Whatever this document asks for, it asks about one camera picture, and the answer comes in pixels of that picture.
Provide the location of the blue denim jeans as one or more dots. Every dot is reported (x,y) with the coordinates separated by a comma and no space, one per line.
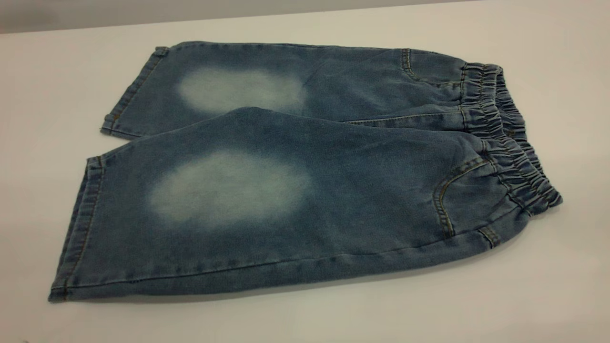
(333,190)

